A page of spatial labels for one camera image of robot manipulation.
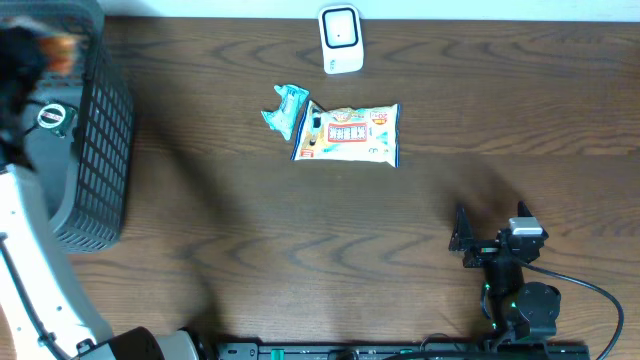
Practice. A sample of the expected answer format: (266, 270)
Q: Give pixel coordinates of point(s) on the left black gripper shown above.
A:
(23, 54)

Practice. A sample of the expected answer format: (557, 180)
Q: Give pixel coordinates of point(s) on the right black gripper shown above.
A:
(462, 240)

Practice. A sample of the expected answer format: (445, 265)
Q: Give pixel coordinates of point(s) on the orange small snack box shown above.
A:
(60, 51)

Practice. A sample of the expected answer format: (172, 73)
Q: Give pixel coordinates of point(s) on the dark green round-label packet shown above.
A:
(56, 118)

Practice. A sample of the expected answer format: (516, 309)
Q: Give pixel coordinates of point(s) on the yellow wet wipes pack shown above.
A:
(348, 134)

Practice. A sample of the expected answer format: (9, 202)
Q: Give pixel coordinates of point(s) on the teal snack packet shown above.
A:
(284, 118)

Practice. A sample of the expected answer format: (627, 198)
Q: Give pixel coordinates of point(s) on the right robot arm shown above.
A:
(520, 311)

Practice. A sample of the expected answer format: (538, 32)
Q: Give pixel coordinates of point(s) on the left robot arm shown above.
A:
(48, 312)

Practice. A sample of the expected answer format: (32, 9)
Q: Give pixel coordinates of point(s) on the white barcode scanner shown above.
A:
(341, 39)

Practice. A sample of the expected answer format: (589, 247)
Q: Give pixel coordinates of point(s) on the dark grey plastic basket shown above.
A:
(84, 175)

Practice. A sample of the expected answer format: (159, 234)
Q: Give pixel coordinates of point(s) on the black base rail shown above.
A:
(437, 350)

